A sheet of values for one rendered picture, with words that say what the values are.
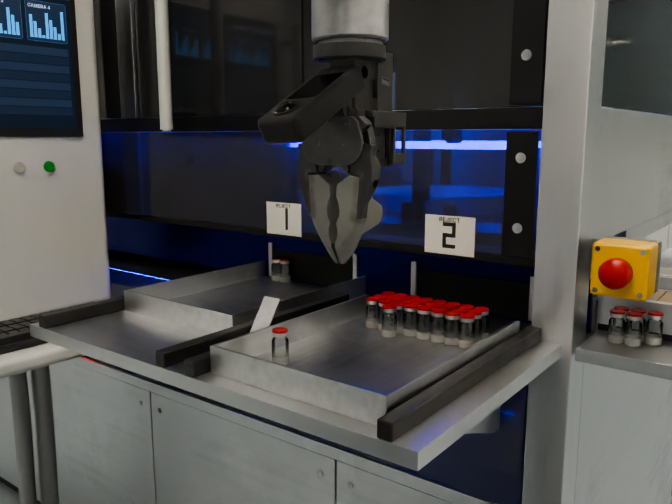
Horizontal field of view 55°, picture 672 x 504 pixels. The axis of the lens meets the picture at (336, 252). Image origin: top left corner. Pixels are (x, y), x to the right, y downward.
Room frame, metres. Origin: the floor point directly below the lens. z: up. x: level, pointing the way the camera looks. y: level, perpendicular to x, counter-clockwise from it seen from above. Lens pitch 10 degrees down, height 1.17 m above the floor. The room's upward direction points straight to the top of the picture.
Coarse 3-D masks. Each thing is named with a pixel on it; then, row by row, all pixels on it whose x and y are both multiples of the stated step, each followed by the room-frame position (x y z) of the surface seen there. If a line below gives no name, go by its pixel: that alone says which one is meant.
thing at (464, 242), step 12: (432, 216) 1.01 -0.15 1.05; (444, 216) 1.00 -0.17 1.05; (456, 216) 0.98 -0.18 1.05; (432, 228) 1.01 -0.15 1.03; (444, 228) 1.00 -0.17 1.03; (456, 228) 0.98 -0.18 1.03; (468, 228) 0.97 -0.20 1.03; (432, 240) 1.01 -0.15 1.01; (456, 240) 0.98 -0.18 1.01; (468, 240) 0.97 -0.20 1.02; (432, 252) 1.01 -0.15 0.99; (444, 252) 1.00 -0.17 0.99; (456, 252) 0.98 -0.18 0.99; (468, 252) 0.97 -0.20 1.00
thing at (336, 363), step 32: (288, 320) 0.88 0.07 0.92; (320, 320) 0.94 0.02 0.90; (352, 320) 1.00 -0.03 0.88; (224, 352) 0.76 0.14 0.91; (256, 352) 0.83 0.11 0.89; (320, 352) 0.84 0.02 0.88; (352, 352) 0.84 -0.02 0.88; (384, 352) 0.84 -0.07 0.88; (416, 352) 0.84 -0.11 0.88; (448, 352) 0.84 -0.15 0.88; (480, 352) 0.78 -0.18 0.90; (256, 384) 0.72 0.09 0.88; (288, 384) 0.69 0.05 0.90; (320, 384) 0.67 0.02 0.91; (352, 384) 0.64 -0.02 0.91; (384, 384) 0.73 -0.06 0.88; (416, 384) 0.66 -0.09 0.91; (352, 416) 0.64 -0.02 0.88
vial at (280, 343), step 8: (280, 336) 0.79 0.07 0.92; (272, 344) 0.79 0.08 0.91; (280, 344) 0.79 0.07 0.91; (288, 344) 0.80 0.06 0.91; (272, 352) 0.79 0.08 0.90; (280, 352) 0.79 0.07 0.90; (288, 352) 0.80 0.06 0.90; (272, 360) 0.79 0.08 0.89; (280, 360) 0.79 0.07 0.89; (288, 360) 0.80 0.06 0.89
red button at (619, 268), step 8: (608, 264) 0.82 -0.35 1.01; (616, 264) 0.81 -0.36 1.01; (624, 264) 0.81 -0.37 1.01; (600, 272) 0.82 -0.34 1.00; (608, 272) 0.82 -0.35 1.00; (616, 272) 0.81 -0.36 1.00; (624, 272) 0.81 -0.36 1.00; (632, 272) 0.81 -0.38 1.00; (600, 280) 0.82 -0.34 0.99; (608, 280) 0.82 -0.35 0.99; (616, 280) 0.81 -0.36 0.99; (624, 280) 0.81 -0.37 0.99; (616, 288) 0.81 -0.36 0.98
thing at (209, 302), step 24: (264, 264) 1.34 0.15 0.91; (144, 288) 1.10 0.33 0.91; (168, 288) 1.14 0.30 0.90; (192, 288) 1.18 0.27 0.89; (216, 288) 1.22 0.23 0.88; (240, 288) 1.22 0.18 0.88; (264, 288) 1.22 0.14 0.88; (288, 288) 1.22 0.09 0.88; (312, 288) 1.22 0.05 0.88; (336, 288) 1.11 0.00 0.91; (360, 288) 1.17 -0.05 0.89; (144, 312) 1.04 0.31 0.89; (168, 312) 1.00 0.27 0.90; (192, 312) 0.96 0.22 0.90; (216, 312) 0.93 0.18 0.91; (240, 312) 0.93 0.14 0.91
